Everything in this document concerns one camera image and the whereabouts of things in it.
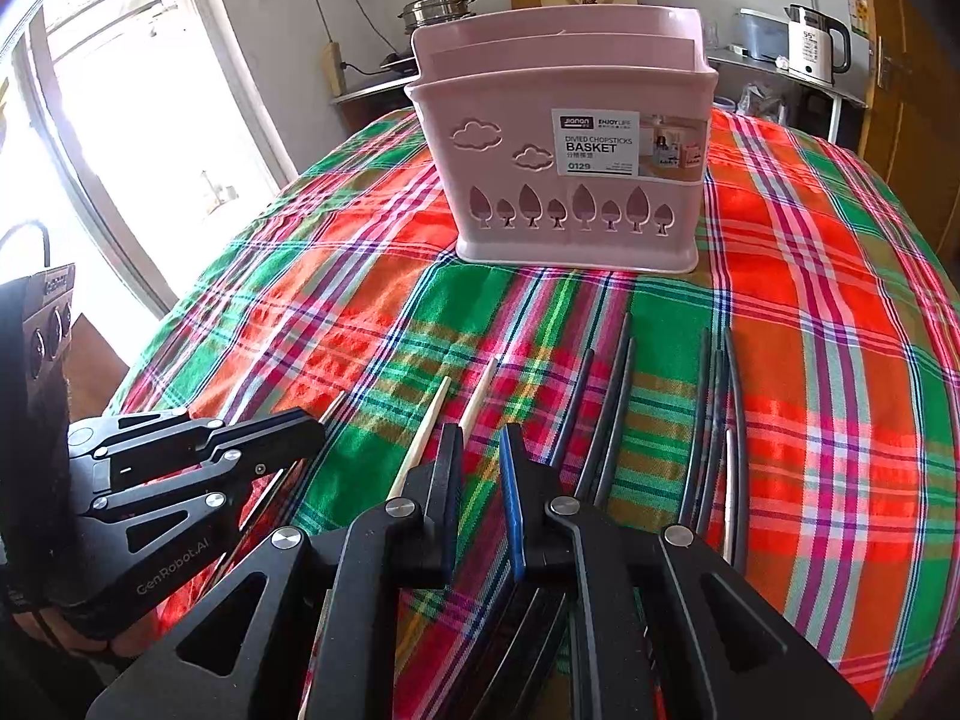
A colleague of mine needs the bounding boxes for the black chopstick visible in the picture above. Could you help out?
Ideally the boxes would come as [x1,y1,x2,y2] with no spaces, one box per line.
[548,348,594,470]
[574,310,633,509]

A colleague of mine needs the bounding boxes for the left hand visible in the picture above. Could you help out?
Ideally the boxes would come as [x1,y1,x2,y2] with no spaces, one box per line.
[13,606,161,670]

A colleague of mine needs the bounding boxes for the dark grey chopstick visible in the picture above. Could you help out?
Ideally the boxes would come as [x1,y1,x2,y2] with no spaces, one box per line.
[677,328,724,533]

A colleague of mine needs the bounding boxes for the steel tipped dark chopstick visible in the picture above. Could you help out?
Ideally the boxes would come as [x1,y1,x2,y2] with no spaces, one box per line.
[722,328,750,574]

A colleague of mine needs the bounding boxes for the light wooden chopstick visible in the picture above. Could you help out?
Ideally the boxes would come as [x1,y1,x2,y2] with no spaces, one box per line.
[459,358,500,444]
[386,376,451,500]

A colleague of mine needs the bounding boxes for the plaid red green tablecloth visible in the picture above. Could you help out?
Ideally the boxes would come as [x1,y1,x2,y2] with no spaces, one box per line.
[110,110,958,718]

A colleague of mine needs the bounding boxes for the black induction cooker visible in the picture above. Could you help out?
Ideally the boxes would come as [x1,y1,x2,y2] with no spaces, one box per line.
[379,50,418,76]

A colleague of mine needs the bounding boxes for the pink plastic utensil basket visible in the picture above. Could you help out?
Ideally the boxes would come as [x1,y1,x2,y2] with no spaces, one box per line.
[405,4,718,273]

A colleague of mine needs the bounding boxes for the stainless steel steamer pot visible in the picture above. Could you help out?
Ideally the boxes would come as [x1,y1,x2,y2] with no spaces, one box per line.
[397,0,477,34]

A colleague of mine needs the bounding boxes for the brown wooden door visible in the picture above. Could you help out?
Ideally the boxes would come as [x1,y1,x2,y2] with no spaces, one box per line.
[859,0,958,265]

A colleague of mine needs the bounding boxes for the white electric kettle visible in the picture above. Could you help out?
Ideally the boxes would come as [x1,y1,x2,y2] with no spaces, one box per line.
[784,4,853,85]

